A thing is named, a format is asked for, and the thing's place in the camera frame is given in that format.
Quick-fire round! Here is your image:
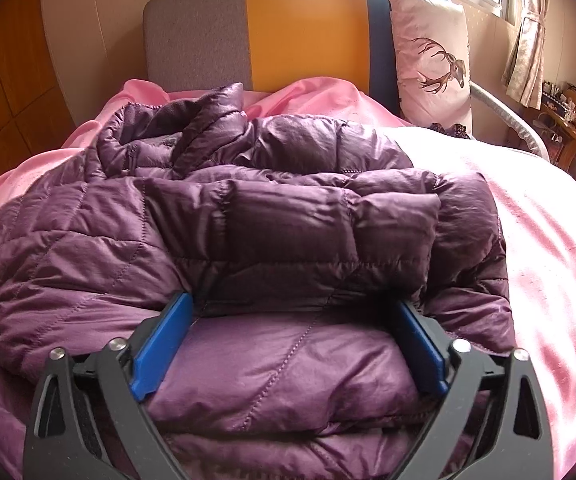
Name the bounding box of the cluttered wooden desk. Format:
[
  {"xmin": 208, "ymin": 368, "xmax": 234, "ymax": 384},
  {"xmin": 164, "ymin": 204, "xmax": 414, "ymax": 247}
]
[{"xmin": 505, "ymin": 80, "xmax": 576, "ymax": 201}]

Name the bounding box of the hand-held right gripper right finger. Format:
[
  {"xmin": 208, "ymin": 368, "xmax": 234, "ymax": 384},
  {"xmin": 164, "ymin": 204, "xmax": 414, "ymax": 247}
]
[{"xmin": 395, "ymin": 299, "xmax": 555, "ymax": 480}]

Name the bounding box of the white deer print pillow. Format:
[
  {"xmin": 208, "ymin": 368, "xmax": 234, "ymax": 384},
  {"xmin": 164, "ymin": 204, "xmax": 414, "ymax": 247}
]
[{"xmin": 384, "ymin": 0, "xmax": 475, "ymax": 141}]

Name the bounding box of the purple down jacket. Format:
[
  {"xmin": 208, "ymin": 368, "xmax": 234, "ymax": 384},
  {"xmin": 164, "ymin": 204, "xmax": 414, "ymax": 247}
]
[{"xmin": 0, "ymin": 82, "xmax": 519, "ymax": 480}]

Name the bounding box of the pink bed sheet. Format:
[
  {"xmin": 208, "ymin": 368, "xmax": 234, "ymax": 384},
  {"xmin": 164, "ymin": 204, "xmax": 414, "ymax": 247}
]
[{"xmin": 0, "ymin": 77, "xmax": 576, "ymax": 480}]

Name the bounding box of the grey padded rail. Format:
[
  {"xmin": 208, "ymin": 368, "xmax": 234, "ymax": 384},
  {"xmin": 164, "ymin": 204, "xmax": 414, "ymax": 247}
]
[{"xmin": 470, "ymin": 82, "xmax": 551, "ymax": 163}]

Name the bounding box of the pink star print curtain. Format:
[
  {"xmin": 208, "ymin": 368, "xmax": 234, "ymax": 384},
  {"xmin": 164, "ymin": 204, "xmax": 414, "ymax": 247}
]
[{"xmin": 502, "ymin": 0, "xmax": 552, "ymax": 111}]

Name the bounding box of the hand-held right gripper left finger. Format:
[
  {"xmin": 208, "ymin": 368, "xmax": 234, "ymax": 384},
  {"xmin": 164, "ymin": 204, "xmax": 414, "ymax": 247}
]
[{"xmin": 22, "ymin": 291, "xmax": 195, "ymax": 480}]

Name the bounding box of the grey yellow blue headboard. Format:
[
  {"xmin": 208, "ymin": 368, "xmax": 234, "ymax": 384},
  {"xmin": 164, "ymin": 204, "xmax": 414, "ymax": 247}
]
[{"xmin": 142, "ymin": 0, "xmax": 469, "ymax": 113}]

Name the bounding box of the wooden wardrobe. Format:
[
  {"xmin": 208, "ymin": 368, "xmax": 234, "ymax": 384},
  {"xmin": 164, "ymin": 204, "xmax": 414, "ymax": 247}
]
[{"xmin": 0, "ymin": 0, "xmax": 77, "ymax": 206}]

